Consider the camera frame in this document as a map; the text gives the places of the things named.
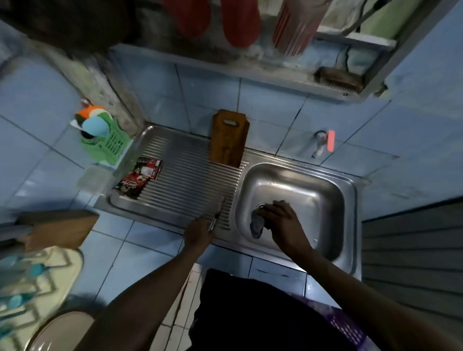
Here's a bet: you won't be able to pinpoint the red black sachet pack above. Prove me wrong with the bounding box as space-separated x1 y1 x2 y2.
114 157 164 200

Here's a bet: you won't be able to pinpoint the light blue plastic scoop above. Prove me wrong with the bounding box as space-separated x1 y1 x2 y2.
82 116 110 137

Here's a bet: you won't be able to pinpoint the red plastic cup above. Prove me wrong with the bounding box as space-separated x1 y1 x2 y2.
220 0 262 48
161 0 212 39

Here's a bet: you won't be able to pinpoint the orange plastic utensil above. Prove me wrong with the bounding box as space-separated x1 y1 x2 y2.
76 105 104 118

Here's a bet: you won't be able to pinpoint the stainless steel sink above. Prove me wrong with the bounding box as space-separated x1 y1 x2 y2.
94 124 362 281

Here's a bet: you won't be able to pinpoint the knives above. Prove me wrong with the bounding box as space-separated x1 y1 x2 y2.
208 196 227 233

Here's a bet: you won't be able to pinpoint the grey slatted wooden door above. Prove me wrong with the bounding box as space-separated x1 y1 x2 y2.
361 197 463 326

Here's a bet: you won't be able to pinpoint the wooden knife block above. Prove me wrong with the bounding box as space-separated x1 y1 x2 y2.
16 209 100 253

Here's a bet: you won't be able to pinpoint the person's left hand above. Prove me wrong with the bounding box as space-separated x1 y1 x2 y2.
182 216 215 254

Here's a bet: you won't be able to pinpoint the purple plastic basket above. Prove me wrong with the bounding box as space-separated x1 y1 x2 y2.
300 296 369 348

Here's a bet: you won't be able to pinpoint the small wooden cutting board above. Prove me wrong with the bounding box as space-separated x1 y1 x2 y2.
209 109 250 168

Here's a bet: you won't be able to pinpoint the clear plastic container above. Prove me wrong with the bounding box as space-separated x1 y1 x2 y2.
76 164 113 196

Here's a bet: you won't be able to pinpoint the white faucet orange handle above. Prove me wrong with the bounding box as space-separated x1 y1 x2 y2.
313 129 336 159

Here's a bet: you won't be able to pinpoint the checked dishcloth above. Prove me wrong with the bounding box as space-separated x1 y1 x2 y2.
249 209 268 239

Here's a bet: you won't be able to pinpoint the green plastic basket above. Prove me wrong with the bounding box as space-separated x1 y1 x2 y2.
80 117 132 166

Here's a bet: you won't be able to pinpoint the person's right hand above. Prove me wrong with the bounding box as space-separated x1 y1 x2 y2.
257 200 313 259

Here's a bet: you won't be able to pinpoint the wooden scrub brush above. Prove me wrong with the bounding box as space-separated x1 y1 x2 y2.
313 67 364 94

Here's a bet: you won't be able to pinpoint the person's black clothing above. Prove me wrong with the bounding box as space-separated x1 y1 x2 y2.
188 268 362 351

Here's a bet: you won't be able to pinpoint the person's right forearm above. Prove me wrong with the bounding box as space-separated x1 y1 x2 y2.
298 249 463 351

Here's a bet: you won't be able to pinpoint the cream cup rack teal knobs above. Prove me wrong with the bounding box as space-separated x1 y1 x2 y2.
0 245 84 351

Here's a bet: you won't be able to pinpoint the large dark brown wok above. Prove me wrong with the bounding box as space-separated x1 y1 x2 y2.
0 0 136 51

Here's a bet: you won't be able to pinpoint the person's left forearm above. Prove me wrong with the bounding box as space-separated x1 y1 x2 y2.
74 245 203 351

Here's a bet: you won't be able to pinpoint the red striped drinking glass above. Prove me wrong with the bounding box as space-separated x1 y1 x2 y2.
271 0 332 57

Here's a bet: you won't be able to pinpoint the round brown-rimmed plate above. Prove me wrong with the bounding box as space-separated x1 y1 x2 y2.
27 310 95 351

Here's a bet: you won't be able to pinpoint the black knob handle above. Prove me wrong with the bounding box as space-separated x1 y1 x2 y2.
343 0 391 35

